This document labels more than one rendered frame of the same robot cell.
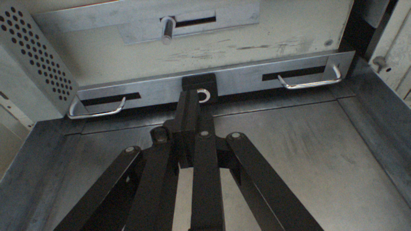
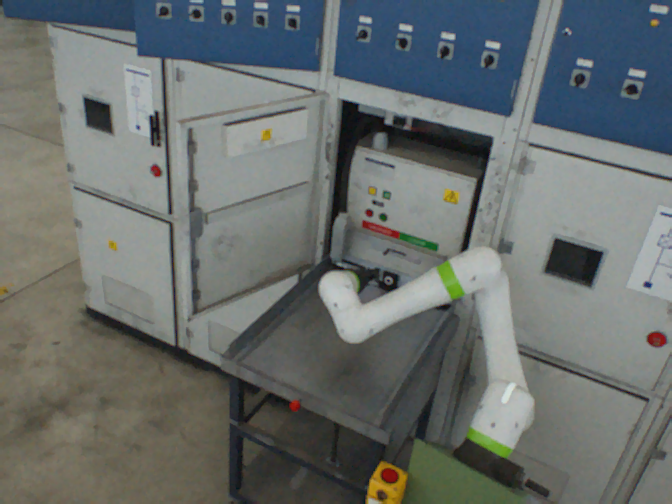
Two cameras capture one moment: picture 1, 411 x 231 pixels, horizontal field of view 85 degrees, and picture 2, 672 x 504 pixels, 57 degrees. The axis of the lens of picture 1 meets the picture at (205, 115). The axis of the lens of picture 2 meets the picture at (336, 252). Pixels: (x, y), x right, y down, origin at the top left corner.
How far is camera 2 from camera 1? 211 cm
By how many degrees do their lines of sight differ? 22
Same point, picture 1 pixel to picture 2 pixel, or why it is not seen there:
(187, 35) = (394, 256)
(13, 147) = (305, 263)
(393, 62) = (465, 304)
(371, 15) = not seen: hidden behind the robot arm
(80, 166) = not seen: hidden behind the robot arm
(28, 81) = (340, 246)
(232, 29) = (410, 261)
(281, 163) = not seen: hidden behind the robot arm
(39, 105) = (337, 253)
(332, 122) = (432, 316)
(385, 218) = (416, 337)
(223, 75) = (402, 277)
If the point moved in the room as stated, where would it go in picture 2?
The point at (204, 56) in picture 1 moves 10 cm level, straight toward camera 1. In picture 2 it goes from (398, 266) to (388, 277)
